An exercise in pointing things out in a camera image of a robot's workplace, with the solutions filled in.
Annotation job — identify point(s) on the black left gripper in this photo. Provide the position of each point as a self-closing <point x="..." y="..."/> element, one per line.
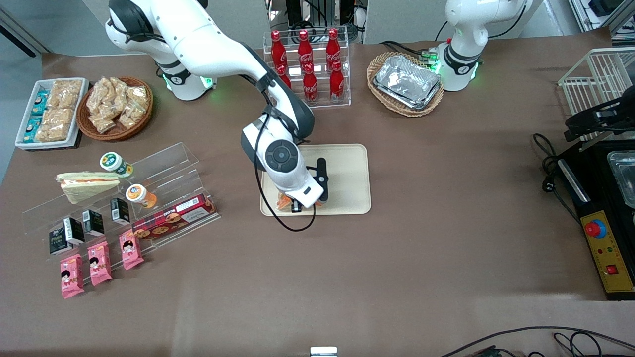
<point x="586" y="119"/>

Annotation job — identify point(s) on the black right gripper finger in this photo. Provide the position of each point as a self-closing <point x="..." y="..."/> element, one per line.
<point x="297" y="207"/>

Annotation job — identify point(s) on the triangle sandwich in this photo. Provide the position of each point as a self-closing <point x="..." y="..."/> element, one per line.
<point x="284" y="202"/>
<point x="87" y="186"/>

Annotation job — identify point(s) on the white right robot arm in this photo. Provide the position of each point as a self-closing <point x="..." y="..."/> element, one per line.
<point x="198" y="29"/>

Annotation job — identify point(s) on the cream plastic tray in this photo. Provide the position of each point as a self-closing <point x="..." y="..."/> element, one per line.
<point x="347" y="173"/>

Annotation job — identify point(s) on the white rectangular snack tray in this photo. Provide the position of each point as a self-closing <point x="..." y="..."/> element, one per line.
<point x="30" y="106"/>

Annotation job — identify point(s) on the steel pan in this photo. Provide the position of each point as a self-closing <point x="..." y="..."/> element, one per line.
<point x="625" y="178"/>

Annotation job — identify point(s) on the black appliance yellow panel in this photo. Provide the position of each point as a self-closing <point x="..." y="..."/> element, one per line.
<point x="603" y="198"/>

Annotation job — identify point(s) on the clear acrylic bottle rack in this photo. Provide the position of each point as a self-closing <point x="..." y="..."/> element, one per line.
<point x="322" y="101"/>

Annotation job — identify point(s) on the red cola bottle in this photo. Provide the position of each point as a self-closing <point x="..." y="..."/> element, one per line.
<point x="337" y="84"/>
<point x="310" y="87"/>
<point x="278" y="49"/>
<point x="304" y="48"/>
<point x="333" y="47"/>
<point x="284" y="74"/>

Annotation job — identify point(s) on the red cookie box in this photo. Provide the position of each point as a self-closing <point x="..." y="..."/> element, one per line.
<point x="173" y="218"/>

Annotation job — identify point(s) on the clear acrylic tiered shelf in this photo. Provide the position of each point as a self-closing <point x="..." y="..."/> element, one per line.
<point x="168" y="168"/>

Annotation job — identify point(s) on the light oval wicker basket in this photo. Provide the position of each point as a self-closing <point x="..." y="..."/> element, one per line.
<point x="379" y="96"/>

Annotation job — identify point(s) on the small white device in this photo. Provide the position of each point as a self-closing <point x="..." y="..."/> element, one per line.
<point x="323" y="352"/>

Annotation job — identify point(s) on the orange lid cup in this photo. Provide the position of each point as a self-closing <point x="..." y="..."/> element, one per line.
<point x="138" y="193"/>

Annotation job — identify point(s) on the stacked foil containers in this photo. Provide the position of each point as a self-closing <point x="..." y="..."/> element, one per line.
<point x="407" y="82"/>

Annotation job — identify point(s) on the pink snack pack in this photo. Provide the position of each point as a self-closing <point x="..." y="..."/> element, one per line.
<point x="72" y="276"/>
<point x="131" y="250"/>
<point x="99" y="264"/>

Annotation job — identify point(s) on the small black carton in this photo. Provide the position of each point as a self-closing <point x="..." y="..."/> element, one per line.
<point x="93" y="223"/>
<point x="58" y="241"/>
<point x="74" y="231"/>
<point x="119" y="210"/>

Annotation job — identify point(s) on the green lid cup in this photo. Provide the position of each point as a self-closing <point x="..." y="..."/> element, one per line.
<point x="113" y="162"/>

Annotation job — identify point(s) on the clear bag tan snacks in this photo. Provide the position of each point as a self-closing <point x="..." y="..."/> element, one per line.
<point x="114" y="106"/>
<point x="101" y="123"/>
<point x="137" y="95"/>
<point x="115" y="85"/>
<point x="131" y="115"/>
<point x="97" y="95"/>

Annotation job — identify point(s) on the round brown wicker basket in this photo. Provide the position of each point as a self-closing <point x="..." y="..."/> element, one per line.
<point x="121" y="134"/>

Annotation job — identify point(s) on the black background equipment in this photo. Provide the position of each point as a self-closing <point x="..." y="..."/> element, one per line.
<point x="317" y="12"/>

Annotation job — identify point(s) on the tan cracker pack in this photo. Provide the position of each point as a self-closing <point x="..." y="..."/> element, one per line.
<point x="64" y="94"/>
<point x="54" y="125"/>

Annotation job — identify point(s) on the teal snack pack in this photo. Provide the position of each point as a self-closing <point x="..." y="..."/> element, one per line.
<point x="39" y="102"/>
<point x="32" y="130"/>

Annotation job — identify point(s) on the dark diagonal bar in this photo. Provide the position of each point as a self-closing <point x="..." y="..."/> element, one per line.
<point x="25" y="37"/>

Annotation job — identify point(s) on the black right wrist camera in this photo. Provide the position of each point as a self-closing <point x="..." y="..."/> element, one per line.
<point x="322" y="178"/>

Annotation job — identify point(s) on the aluminium frame shelving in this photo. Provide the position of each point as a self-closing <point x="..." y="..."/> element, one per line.
<point x="603" y="12"/>

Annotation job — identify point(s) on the red rocker switch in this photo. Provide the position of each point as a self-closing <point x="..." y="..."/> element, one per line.
<point x="611" y="269"/>

